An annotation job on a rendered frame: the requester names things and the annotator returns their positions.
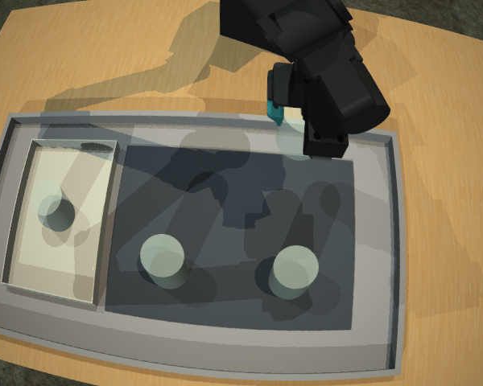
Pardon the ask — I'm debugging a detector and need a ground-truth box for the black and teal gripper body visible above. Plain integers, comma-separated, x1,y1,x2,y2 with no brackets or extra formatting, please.
267,60,321,109

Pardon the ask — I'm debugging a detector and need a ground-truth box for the clear glass jar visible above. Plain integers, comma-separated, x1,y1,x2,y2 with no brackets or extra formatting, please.
140,234,189,289
31,179,76,232
268,245,319,299
275,107,310,161

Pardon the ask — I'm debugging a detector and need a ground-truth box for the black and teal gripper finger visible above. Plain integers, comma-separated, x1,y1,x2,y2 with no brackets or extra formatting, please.
267,100,284,126

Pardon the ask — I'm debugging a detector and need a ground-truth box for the beige shallow tray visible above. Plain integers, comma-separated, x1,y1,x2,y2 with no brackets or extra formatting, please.
1,139,120,306

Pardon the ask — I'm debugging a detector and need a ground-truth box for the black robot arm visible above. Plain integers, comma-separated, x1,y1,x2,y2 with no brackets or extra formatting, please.
240,0,390,162

